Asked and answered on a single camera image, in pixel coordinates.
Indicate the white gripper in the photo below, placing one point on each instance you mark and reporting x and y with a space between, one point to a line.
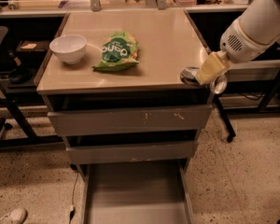
239 43

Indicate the silver redbull can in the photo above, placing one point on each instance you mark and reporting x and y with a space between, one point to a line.
216 86

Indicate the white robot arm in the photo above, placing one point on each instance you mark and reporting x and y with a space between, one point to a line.
260 11

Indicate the top grey drawer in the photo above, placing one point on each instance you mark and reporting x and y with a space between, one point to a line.
130 120

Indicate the middle grey drawer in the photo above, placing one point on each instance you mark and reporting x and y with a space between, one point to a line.
132 152

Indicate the grey drawer cabinet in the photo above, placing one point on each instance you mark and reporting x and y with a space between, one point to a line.
167 43

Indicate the open bottom grey drawer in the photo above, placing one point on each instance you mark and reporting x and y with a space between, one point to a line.
149 192

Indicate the black table leg with caster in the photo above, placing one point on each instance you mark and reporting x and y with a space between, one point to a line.
225 119

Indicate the green chip bag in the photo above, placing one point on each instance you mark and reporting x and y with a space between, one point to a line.
119 53

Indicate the white bowl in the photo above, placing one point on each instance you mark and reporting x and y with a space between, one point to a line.
69 48

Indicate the white shoe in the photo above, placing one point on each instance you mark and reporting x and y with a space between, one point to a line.
16 216

